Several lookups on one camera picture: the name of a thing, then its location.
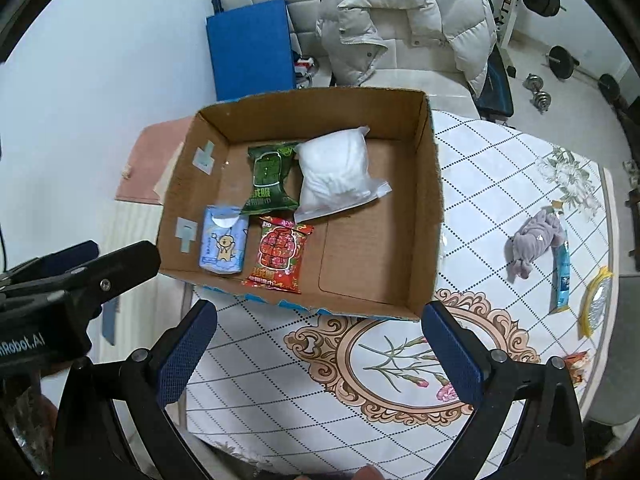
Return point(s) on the open cardboard box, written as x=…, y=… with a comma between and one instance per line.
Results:
x=377, y=260

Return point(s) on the patterned floral tablecloth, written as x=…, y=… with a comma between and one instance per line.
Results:
x=294, y=391

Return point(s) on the white puffer jacket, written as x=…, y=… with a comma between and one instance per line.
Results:
x=364, y=37

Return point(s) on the black weight bench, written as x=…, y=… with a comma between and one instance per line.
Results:
x=495, y=100

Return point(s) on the white squat rack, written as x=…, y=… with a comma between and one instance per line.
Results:
x=506, y=21

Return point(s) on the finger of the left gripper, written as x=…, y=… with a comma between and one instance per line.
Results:
x=110, y=275

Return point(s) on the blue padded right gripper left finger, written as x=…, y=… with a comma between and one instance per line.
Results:
x=179, y=350

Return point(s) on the white clear plastic bag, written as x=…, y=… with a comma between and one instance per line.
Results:
x=335, y=169

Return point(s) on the long blue snack pack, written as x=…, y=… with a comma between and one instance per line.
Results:
x=561, y=259

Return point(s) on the green wet wipe pack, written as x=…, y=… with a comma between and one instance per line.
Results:
x=271, y=164

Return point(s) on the red floral snack pack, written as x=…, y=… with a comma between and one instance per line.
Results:
x=279, y=255

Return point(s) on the grey chair seat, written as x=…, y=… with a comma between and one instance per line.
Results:
x=617, y=398

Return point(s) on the yellow clear pouch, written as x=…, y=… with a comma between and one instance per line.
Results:
x=595, y=301

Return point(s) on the blue folded mat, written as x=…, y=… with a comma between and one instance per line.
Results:
x=251, y=52

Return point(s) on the orange snack pack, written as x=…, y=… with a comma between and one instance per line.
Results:
x=578, y=365

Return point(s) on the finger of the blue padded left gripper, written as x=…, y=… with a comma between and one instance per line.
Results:
x=56, y=263

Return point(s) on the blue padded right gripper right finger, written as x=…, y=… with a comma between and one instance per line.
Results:
x=461, y=355

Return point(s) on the blue cartoon tissue pack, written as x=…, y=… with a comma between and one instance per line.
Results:
x=224, y=238

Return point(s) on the chrome dumbbell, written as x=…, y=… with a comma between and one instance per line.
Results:
x=541, y=100
x=533, y=83

